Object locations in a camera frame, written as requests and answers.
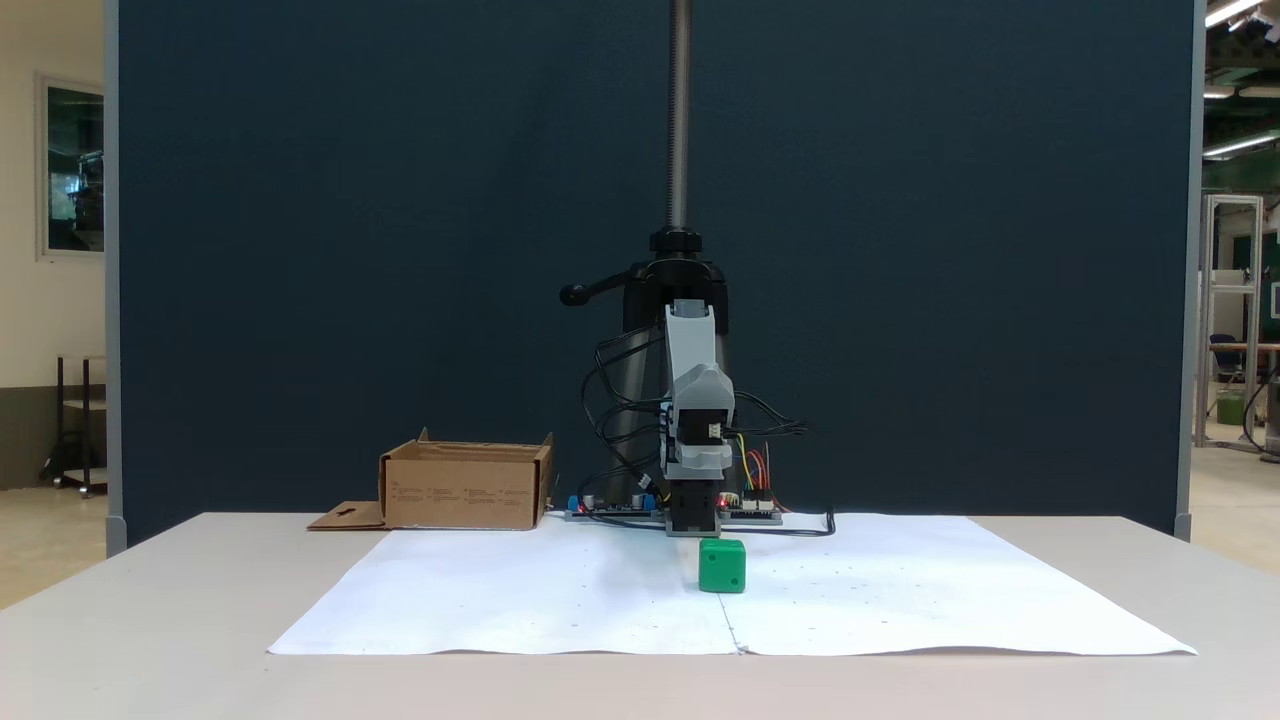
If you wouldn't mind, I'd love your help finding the small motor driver board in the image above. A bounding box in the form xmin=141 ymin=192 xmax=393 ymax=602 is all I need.
xmin=720 ymin=488 xmax=784 ymax=525

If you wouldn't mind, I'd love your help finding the white paper sheet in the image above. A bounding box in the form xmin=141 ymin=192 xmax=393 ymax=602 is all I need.
xmin=267 ymin=512 xmax=1198 ymax=658

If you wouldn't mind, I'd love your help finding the black power cable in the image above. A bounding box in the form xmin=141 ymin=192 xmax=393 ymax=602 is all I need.
xmin=722 ymin=510 xmax=837 ymax=539

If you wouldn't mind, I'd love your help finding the aluminium profile frame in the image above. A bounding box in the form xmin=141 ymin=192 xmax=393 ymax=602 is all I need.
xmin=1195 ymin=193 xmax=1267 ymax=451

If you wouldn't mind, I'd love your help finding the brown cardboard box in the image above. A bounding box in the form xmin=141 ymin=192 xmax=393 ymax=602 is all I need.
xmin=307 ymin=428 xmax=555 ymax=532

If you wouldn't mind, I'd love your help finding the dark shelf cart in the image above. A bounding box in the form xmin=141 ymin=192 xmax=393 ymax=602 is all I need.
xmin=40 ymin=354 xmax=108 ymax=499

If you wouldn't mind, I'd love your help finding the white framed window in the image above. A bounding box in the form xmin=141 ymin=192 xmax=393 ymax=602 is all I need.
xmin=36 ymin=72 xmax=106 ymax=263

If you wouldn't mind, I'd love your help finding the green die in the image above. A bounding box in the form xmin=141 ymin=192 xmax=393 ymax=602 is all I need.
xmin=698 ymin=538 xmax=748 ymax=595

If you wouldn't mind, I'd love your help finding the blue circuit board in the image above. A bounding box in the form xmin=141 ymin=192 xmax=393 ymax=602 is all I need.
xmin=563 ymin=488 xmax=663 ymax=523

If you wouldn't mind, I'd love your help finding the black servo cable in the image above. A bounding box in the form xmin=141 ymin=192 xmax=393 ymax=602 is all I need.
xmin=733 ymin=390 xmax=810 ymax=442
xmin=578 ymin=333 xmax=669 ymax=507

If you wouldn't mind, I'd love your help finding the dark blue partition panel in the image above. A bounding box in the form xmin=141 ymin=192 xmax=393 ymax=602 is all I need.
xmin=104 ymin=0 xmax=1207 ymax=557

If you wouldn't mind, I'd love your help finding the blue office chair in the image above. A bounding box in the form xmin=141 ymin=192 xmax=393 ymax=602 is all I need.
xmin=1208 ymin=333 xmax=1247 ymax=389

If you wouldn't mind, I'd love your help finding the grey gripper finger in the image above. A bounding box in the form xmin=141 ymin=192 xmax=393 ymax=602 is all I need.
xmin=671 ymin=364 xmax=738 ymax=413

